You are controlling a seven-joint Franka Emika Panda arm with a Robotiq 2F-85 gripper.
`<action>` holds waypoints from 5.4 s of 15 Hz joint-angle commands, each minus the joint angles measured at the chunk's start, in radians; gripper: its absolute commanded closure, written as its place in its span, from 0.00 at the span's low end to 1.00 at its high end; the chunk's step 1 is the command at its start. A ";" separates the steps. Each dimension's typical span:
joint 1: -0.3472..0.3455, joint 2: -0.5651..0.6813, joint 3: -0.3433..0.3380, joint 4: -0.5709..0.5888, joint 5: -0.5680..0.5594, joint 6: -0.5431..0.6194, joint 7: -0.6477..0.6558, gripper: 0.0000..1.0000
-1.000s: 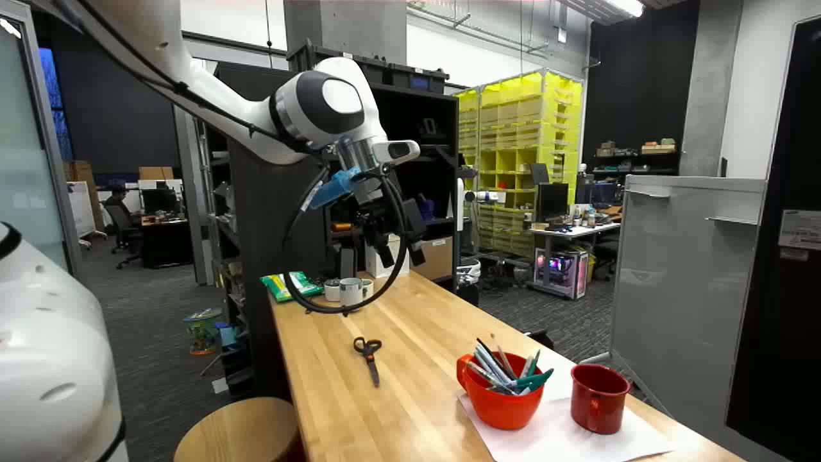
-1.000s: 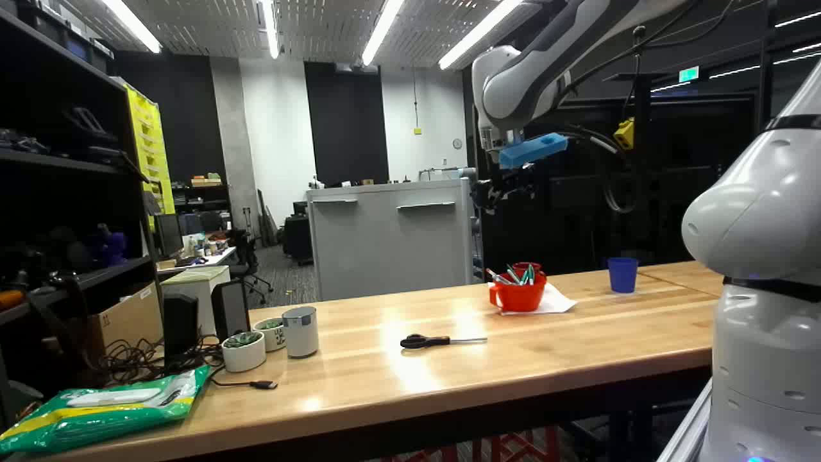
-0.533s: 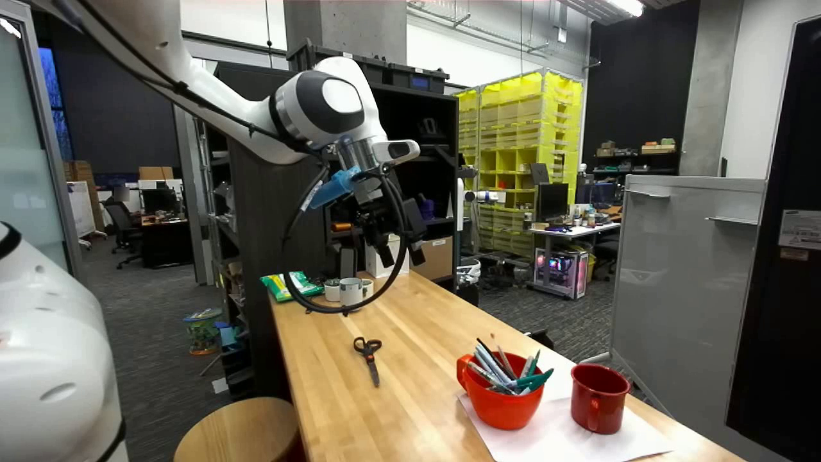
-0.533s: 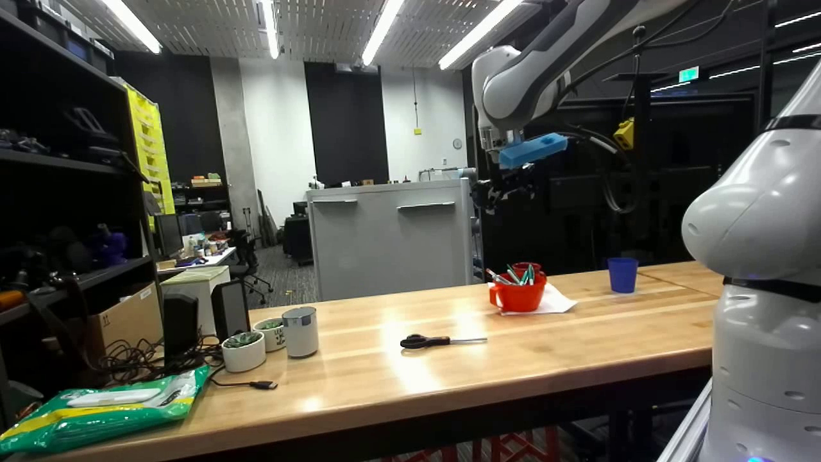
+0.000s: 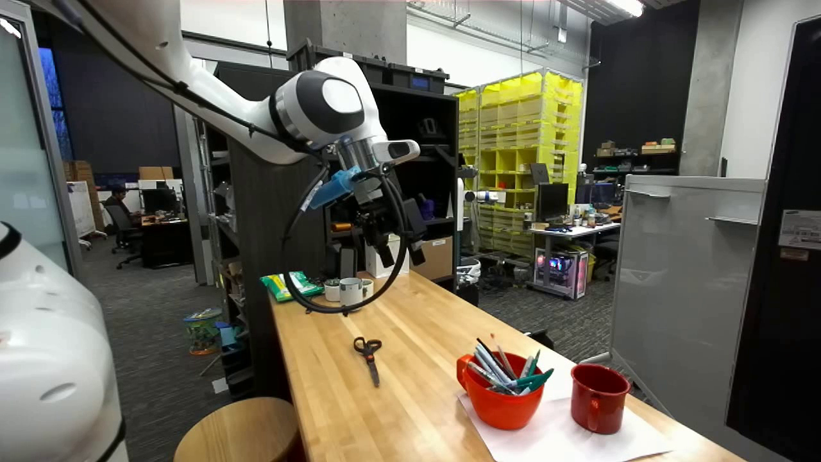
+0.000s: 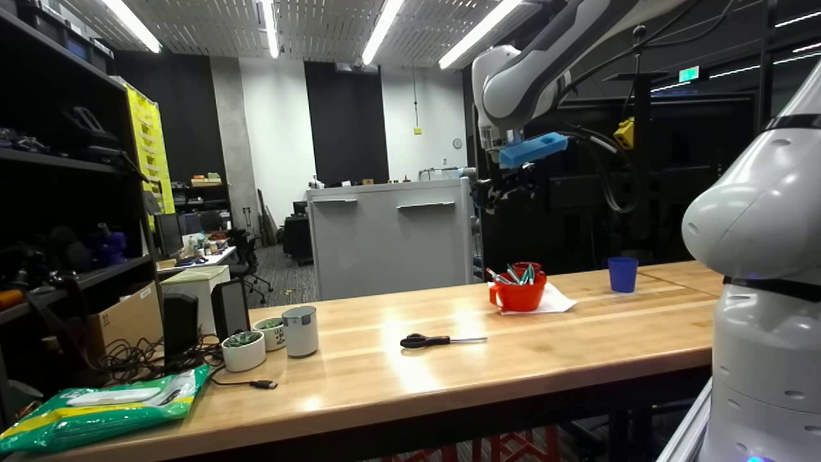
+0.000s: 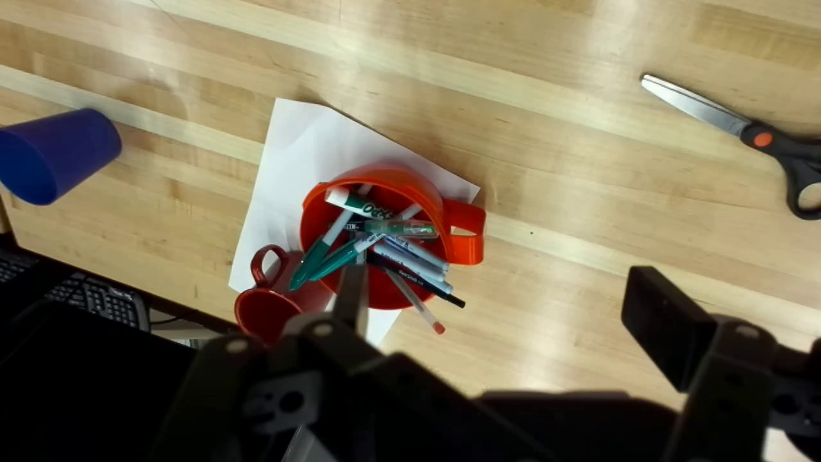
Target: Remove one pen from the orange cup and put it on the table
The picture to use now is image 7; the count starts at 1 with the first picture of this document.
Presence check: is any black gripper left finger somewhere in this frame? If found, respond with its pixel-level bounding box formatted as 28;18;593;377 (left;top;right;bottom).
165;259;482;462

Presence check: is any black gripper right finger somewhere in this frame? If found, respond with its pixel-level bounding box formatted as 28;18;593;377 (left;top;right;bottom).
620;265;821;462

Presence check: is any large orange plastic cup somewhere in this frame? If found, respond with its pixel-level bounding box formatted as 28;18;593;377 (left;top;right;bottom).
297;161;487;313

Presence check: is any clear pen red tip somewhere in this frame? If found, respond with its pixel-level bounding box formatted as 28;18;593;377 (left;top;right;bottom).
392;269;448;336

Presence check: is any clear green pen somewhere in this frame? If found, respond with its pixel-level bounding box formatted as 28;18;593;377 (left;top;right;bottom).
343;218;442;245

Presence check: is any thin black pen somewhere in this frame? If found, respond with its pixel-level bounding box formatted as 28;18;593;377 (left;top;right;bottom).
382;265;469;310

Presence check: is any blue plastic cup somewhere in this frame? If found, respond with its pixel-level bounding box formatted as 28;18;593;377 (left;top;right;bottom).
0;106;125;209

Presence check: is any white marker blue print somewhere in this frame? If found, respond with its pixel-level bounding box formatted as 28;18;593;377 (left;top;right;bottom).
380;251;455;297
374;236;448;278

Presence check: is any small red mug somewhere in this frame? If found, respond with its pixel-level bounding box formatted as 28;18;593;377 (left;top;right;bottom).
234;245;336;350

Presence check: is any white green Expo marker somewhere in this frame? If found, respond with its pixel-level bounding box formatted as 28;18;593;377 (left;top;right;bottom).
324;187;380;218

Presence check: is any white paper sheet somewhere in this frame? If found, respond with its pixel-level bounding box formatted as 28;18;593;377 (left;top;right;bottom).
225;96;482;345

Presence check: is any black marker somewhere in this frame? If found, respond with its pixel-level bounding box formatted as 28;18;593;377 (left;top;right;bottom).
640;72;821;223

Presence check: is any black keyboard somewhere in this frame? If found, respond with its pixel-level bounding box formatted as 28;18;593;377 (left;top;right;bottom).
0;247;151;331

